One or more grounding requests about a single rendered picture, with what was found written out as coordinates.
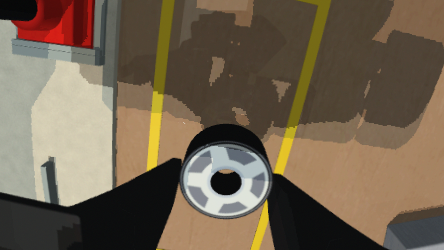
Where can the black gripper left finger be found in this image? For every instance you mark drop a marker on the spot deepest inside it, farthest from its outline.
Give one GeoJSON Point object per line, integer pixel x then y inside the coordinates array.
{"type": "Point", "coordinates": [132, 216]}

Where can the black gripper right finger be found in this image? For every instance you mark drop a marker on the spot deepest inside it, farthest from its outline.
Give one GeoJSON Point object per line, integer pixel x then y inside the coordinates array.
{"type": "Point", "coordinates": [298, 222]}

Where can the black wheel with grey hub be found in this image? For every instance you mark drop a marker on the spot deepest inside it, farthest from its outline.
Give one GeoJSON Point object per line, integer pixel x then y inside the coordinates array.
{"type": "Point", "coordinates": [226, 196]}

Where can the grey rectangular block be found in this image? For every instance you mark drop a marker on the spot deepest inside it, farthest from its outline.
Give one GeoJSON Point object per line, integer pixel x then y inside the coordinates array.
{"type": "Point", "coordinates": [425, 234]}

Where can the yellow tape outline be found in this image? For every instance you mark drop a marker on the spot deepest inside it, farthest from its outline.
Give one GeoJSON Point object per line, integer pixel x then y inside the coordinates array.
{"type": "Point", "coordinates": [167, 11]}

